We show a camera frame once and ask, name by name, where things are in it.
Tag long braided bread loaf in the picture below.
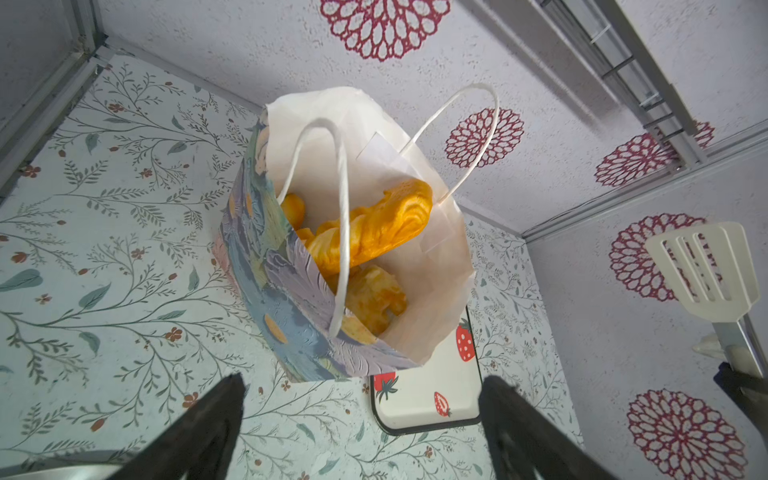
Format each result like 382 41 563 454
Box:
297 179 433 276

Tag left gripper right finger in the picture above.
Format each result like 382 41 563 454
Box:
479 376 616 480

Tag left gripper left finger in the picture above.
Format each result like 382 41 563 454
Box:
111 374 246 479

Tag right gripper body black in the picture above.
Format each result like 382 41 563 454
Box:
713 362 767 444

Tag black wall shelf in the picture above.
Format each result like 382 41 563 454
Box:
537 0 706 169

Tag metal tongs with white tips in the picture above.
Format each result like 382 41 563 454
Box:
644 221 767 379

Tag flaky pastry bread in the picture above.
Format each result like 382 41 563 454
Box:
341 265 408 345

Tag floral paper bag white interior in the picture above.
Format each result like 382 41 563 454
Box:
214 87 475 382

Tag bread roll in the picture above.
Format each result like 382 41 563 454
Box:
281 193 306 230

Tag white tray with black rim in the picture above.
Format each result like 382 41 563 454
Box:
369 311 482 436

